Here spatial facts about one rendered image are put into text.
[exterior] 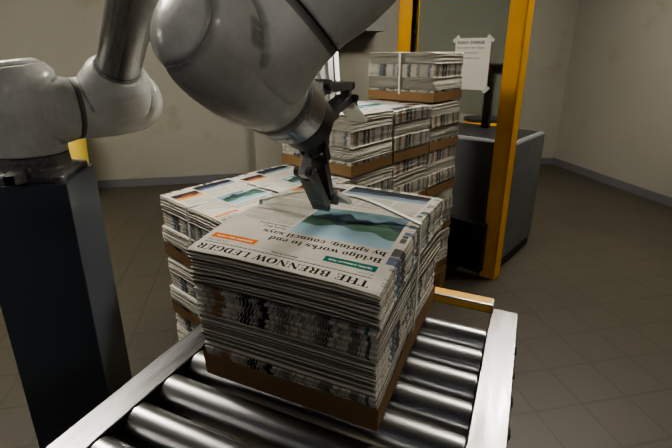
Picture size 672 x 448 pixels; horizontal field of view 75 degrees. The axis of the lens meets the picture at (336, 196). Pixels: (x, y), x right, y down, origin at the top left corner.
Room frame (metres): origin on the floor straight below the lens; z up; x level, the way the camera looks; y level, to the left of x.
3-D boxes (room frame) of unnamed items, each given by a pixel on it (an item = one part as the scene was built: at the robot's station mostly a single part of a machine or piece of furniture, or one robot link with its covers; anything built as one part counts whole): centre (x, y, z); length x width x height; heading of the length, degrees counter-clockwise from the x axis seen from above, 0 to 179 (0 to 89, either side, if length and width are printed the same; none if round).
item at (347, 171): (1.82, 0.00, 0.86); 0.38 x 0.29 x 0.04; 50
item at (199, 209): (1.72, 0.08, 0.42); 1.17 x 0.39 x 0.83; 139
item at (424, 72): (2.27, -0.40, 0.65); 0.39 x 0.30 x 1.29; 49
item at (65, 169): (1.03, 0.74, 1.03); 0.22 x 0.18 x 0.06; 11
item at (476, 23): (2.61, -0.70, 1.28); 0.57 x 0.01 x 0.65; 49
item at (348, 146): (1.82, 0.00, 0.95); 0.38 x 0.29 x 0.23; 50
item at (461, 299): (0.84, -0.11, 0.81); 0.43 x 0.03 x 0.02; 66
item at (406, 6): (2.81, -0.44, 0.93); 0.09 x 0.09 x 1.85; 49
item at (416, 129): (2.05, -0.20, 0.95); 0.38 x 0.29 x 0.23; 48
